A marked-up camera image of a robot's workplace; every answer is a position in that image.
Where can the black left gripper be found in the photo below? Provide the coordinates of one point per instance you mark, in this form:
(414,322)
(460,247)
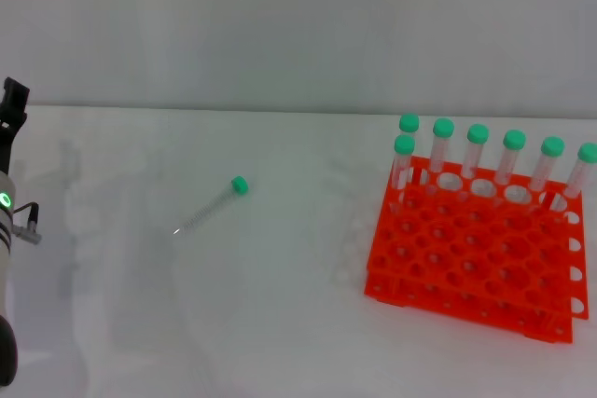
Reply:
(4,155)

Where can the clear test tube green cap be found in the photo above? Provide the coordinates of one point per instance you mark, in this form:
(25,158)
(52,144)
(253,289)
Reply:
(514,140)
(409,122)
(240,184)
(478,133)
(552,146)
(443,127)
(587,152)
(404,145)

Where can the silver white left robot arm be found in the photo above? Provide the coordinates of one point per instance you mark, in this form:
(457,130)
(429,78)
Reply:
(5,277)

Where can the orange test tube rack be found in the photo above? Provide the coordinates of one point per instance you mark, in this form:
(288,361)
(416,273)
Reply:
(466,249)

